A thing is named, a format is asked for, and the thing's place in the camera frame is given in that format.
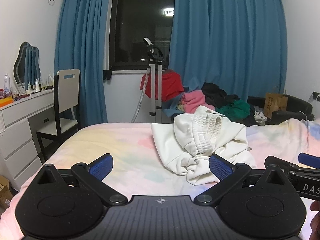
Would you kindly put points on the right blue curtain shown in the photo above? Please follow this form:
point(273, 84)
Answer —
point(239, 45)

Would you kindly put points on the black garment pile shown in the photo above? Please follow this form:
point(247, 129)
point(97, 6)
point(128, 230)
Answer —
point(216, 96)

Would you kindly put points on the left blue curtain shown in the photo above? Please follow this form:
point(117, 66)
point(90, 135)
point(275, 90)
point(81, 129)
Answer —
point(80, 44)

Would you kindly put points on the black leather armchair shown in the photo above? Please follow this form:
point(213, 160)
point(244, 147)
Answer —
point(296, 109)

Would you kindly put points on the cardboard box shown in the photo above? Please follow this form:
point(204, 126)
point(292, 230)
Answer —
point(5, 193)

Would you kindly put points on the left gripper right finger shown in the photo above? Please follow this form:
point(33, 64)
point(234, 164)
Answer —
point(231, 177)

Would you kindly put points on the white spray bottle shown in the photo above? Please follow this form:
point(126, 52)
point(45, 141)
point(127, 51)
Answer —
point(7, 85)

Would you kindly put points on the red garment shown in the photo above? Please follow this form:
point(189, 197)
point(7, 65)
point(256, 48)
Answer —
point(171, 85)

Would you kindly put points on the pink garment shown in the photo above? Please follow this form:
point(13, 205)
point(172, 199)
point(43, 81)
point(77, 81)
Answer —
point(191, 101)

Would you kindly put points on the dark window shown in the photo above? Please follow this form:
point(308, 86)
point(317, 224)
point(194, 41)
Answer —
point(131, 22)

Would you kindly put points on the white dressing table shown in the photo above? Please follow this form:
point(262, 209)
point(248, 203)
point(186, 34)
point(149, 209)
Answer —
point(19, 157)

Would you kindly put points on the blue garment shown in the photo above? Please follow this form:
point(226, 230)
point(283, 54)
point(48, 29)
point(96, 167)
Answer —
point(170, 109)

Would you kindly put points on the white zip hoodie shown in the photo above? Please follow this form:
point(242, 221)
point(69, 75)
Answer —
point(185, 146)

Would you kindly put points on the green garment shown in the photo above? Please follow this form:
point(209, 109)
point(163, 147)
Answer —
point(236, 110)

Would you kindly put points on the brown paper bag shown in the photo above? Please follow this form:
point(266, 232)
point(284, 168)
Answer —
point(274, 102)

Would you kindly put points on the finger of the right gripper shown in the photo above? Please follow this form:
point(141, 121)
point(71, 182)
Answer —
point(309, 160)

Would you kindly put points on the white and black chair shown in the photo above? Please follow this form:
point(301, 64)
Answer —
point(66, 98)

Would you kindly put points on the wavy vanity mirror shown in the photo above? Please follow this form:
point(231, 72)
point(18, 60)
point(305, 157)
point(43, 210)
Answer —
point(26, 68)

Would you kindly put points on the white garment steamer stand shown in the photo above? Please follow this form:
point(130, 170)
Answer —
point(154, 72)

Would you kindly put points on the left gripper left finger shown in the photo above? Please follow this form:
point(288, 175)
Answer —
point(90, 176)

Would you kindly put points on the person's right hand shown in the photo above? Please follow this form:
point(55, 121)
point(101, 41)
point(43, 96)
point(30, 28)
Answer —
point(315, 223)

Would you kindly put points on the pastel tie-dye bed sheet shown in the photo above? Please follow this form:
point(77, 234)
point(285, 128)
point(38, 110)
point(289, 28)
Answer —
point(53, 204)

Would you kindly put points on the white patterned clothing item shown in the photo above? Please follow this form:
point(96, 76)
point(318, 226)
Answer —
point(259, 117)

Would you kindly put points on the blue curtain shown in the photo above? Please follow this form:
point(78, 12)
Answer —
point(80, 44)
point(239, 45)

